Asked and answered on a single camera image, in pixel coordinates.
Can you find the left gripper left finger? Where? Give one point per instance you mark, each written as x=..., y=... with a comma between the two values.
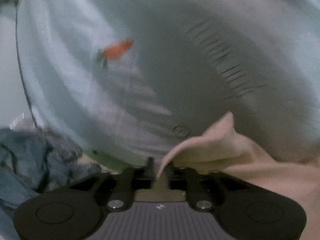
x=131, y=180

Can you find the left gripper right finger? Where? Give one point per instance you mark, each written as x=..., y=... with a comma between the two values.
x=193, y=184

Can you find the beige shirt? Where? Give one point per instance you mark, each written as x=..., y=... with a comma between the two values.
x=222, y=148

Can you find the plaid checked garment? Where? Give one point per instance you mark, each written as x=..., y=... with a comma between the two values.
x=67, y=157

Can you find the blue denim garment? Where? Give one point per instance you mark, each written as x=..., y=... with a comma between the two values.
x=25, y=172

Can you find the light blue carrot-print quilt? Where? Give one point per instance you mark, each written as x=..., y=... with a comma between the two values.
x=134, y=78

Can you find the clear plastic storage bag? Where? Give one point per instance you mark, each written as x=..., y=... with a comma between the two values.
x=23, y=122

